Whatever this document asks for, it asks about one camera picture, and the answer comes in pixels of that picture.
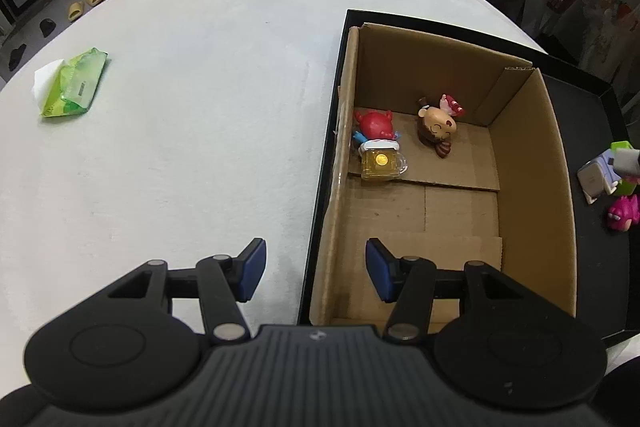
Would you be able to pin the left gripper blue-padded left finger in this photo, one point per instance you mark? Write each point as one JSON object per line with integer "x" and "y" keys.
{"x": 221, "y": 277}

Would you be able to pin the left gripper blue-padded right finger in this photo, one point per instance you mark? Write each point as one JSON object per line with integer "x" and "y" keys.
{"x": 412, "y": 279}

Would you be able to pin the red crab beer mug figure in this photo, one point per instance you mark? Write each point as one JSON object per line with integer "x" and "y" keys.
{"x": 377, "y": 144}

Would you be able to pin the brown cardboard box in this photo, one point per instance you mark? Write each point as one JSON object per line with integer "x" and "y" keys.
{"x": 501, "y": 196}

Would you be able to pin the brown-haired doll figure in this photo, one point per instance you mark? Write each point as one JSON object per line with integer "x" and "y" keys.
{"x": 436, "y": 124}

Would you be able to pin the green cartoon tin box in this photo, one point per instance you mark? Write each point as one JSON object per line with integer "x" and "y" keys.
{"x": 626, "y": 165}

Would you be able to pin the pink monster toy figure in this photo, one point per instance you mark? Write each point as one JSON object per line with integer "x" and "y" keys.
{"x": 624, "y": 213}

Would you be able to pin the black shallow tray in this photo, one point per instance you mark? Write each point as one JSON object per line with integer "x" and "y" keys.
{"x": 589, "y": 119}

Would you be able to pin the green wet wipes pack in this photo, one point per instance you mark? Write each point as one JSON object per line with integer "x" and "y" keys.
{"x": 67, "y": 87}

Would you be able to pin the black shoe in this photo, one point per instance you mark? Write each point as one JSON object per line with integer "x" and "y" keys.
{"x": 47, "y": 26}
{"x": 16, "y": 56}

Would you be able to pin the yellow slipper left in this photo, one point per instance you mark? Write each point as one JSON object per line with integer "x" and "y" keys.
{"x": 75, "y": 10}

